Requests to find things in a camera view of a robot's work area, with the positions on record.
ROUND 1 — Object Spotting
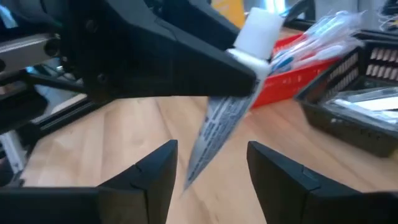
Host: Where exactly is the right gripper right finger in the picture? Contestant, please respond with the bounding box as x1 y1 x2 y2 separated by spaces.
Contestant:
246 141 398 224

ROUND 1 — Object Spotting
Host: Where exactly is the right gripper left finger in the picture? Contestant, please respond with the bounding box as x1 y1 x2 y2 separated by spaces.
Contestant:
0 139 179 224

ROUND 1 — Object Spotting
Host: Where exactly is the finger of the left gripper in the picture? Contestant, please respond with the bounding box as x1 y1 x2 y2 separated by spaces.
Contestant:
161 0 242 50
61 0 259 101

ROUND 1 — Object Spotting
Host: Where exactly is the small silver-white toothpaste tube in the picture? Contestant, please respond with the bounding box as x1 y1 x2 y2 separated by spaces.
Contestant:
183 6 285 191

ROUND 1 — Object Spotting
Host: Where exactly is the clear blue toothbrush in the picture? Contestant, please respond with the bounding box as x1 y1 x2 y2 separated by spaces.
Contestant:
269 18 336 75

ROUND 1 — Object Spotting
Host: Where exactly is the printed white toothpaste tube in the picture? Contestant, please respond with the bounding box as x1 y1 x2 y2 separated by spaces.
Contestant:
323 86 398 125

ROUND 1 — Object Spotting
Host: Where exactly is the black plastic basket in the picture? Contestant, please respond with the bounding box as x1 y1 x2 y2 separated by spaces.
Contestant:
294 29 398 159

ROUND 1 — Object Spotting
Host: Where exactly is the red plastic basket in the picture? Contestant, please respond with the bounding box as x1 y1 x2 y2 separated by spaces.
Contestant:
251 32 343 109

